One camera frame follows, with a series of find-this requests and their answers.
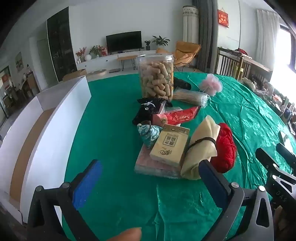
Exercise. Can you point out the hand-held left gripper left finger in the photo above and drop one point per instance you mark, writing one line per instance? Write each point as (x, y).
(87, 183)

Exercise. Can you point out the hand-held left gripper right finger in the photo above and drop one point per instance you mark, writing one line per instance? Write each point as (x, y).
(212, 183)

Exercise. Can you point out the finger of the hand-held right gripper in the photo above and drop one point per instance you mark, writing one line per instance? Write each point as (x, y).
(264, 156)
(286, 154)

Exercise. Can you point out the red yarn ball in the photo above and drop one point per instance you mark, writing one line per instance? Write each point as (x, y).
(225, 146)

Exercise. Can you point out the pink towel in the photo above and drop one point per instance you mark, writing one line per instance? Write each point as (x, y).
(150, 166)

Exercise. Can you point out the white cardboard box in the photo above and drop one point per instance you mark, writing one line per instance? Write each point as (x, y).
(57, 115)

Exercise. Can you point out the teal patterned pouch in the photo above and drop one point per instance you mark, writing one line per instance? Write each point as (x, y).
(148, 135)

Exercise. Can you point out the pink mesh bath sponge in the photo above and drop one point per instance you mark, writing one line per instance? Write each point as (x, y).
(211, 84)

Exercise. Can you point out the person's left hand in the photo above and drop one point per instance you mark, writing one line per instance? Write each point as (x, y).
(126, 235)

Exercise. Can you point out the beige rolled cloth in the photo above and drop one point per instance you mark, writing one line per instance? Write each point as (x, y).
(201, 132)

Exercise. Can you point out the tan tissue pack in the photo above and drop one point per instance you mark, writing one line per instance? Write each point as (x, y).
(168, 146)

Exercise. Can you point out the green tablecloth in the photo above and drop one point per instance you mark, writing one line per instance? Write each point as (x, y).
(111, 129)

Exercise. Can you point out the pile of assorted clutter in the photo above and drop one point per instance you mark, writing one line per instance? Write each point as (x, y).
(272, 97)

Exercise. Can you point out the red foil packet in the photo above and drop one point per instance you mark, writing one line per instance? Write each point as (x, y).
(182, 115)

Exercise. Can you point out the red box with gold emblem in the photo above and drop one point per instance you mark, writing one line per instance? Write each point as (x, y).
(161, 120)

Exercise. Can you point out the tan bundle in plastic wrap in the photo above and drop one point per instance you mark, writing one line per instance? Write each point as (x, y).
(192, 97)

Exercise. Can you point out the black lace cloth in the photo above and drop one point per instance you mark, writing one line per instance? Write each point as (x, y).
(143, 113)

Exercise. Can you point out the wooden railing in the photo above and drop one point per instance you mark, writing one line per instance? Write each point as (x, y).
(231, 62)

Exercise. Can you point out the brown cardboard box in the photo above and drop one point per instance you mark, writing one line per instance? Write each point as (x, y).
(75, 74)

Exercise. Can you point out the round floor cushion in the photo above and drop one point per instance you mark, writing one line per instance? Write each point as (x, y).
(97, 73)

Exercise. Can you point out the white curtain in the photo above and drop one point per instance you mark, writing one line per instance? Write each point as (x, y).
(267, 39)

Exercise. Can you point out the clear jar of peanut snacks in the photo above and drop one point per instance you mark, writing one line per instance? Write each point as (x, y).
(155, 78)

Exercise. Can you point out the white television console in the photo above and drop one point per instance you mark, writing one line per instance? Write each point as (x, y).
(101, 62)

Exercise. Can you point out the round white vase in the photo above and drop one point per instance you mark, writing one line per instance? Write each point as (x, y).
(88, 57)

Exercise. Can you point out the red flowers in vase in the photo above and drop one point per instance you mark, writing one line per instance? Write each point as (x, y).
(80, 53)

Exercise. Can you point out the wooden bench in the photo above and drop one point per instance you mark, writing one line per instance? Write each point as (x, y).
(127, 58)

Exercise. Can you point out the potted plant with red decorations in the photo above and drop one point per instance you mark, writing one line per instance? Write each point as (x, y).
(97, 51)

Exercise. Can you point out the orange lounge chair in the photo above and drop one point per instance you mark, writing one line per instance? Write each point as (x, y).
(185, 49)

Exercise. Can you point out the grey curtain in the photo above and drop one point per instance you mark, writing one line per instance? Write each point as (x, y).
(205, 34)

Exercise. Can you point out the black cabinet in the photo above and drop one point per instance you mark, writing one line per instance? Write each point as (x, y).
(61, 46)

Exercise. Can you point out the black television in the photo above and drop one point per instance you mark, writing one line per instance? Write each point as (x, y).
(123, 41)

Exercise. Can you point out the small potted plant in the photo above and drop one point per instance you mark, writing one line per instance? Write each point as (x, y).
(147, 44)

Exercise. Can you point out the large green potted plant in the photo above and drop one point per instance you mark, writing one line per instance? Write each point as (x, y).
(160, 40)

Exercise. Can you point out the white tower air conditioner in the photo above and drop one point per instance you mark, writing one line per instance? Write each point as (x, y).
(190, 23)

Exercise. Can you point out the red wall hanging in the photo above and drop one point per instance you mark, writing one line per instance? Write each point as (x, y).
(223, 18)

